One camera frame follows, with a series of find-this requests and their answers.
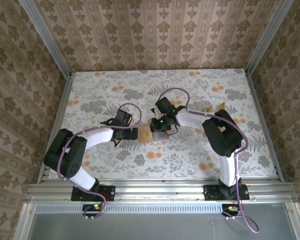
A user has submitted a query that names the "small black controller board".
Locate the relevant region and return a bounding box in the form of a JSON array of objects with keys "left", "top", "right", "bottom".
[
  {"left": 221, "top": 203, "right": 242, "bottom": 216},
  {"left": 82, "top": 203, "right": 104, "bottom": 218}
]

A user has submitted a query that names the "grey metal shelf panel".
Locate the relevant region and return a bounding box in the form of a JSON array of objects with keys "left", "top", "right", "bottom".
[{"left": 27, "top": 212, "right": 297, "bottom": 240}]

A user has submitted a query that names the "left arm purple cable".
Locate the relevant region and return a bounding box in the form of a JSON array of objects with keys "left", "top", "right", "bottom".
[{"left": 57, "top": 102, "right": 143, "bottom": 221}]

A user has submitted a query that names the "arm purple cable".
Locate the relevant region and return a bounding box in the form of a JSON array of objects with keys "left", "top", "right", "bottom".
[
  {"left": 57, "top": 102, "right": 143, "bottom": 221},
  {"left": 159, "top": 87, "right": 261, "bottom": 235}
]

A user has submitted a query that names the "thin black wire loop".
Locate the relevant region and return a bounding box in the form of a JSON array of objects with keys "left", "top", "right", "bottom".
[{"left": 165, "top": 123, "right": 180, "bottom": 138}]

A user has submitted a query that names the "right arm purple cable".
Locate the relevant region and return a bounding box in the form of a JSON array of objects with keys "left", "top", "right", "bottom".
[{"left": 159, "top": 87, "right": 261, "bottom": 235}]

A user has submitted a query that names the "aluminium table side rail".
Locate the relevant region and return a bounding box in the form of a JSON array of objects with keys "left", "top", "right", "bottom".
[{"left": 36, "top": 72, "right": 75, "bottom": 185}]

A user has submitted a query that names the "grey slotted cable duct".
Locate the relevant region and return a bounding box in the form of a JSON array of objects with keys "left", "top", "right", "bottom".
[{"left": 34, "top": 202, "right": 242, "bottom": 215}]

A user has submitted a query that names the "aluminium frame corner post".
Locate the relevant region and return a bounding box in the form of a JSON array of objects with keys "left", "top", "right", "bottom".
[
  {"left": 244, "top": 0, "right": 295, "bottom": 76},
  {"left": 17, "top": 0, "right": 73, "bottom": 77}
]

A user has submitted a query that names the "aluminium lower frame post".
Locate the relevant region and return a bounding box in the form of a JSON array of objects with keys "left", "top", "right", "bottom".
[
  {"left": 284, "top": 201, "right": 300, "bottom": 240},
  {"left": 13, "top": 202, "right": 37, "bottom": 240}
]

